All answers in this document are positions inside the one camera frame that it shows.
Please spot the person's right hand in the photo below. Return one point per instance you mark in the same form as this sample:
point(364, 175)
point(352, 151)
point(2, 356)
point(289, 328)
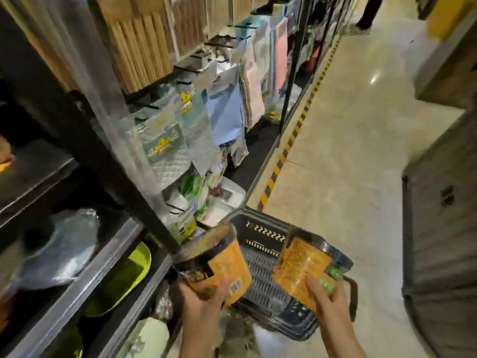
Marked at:
point(333, 311)

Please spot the person's left hand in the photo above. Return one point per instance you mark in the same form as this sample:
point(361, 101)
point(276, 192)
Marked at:
point(201, 313)

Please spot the person's left thumb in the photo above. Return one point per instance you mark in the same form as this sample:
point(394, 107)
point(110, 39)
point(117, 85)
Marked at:
point(222, 288)

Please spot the person's right thumb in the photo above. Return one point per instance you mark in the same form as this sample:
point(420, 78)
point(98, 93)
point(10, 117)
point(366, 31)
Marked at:
point(316, 288)

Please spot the orange noodle cup barcode label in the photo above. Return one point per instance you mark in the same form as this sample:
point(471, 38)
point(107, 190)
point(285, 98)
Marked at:
point(223, 262)

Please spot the orange noodle cup green label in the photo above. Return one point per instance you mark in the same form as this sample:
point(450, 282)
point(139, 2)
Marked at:
point(303, 262)

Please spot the person's left forearm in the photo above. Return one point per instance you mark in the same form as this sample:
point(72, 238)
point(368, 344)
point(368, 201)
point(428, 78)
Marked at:
point(201, 344)

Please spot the person's right forearm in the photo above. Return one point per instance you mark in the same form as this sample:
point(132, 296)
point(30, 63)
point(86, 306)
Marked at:
point(343, 343)

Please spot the black plastic shopping basket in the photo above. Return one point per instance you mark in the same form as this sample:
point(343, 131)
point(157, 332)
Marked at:
point(266, 290)

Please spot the pale green plastic item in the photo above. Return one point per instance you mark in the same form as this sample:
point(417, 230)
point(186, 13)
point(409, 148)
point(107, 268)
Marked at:
point(149, 339)

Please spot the white plastic tray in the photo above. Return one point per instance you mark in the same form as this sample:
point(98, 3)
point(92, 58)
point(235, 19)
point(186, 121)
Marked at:
point(229, 199)

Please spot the lime green plastic tray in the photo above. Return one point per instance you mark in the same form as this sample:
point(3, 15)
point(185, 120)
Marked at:
point(119, 281)

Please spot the white quilted cloth pack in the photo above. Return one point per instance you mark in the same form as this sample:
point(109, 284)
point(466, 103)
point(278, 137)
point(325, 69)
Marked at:
point(169, 165)

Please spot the grey display stand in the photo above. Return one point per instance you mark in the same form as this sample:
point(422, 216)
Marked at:
point(443, 238)

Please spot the grey mesh cloth pack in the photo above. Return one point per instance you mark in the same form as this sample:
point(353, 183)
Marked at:
point(199, 145)

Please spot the silver wrapped pan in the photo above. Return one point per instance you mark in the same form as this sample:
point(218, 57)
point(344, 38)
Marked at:
point(59, 249)

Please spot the blue cleaning cloth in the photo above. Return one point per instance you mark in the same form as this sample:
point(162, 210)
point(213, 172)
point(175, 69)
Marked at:
point(223, 111)

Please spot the pink beige hanging cloth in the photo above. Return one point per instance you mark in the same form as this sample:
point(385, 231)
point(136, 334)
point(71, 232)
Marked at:
point(253, 93)

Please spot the black metal store shelf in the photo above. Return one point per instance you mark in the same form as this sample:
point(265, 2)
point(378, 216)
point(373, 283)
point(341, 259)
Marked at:
point(67, 119)

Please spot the pink cleaning cloth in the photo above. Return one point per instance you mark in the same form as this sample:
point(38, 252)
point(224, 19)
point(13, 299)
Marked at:
point(281, 52)

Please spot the pack of light bamboo chopsticks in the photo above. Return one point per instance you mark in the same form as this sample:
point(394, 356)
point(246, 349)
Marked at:
point(139, 44)

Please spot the pack of brown chopsticks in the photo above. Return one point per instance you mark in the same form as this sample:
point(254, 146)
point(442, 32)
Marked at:
point(188, 24)

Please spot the yellow sign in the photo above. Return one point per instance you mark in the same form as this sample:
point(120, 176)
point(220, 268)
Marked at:
point(447, 14)

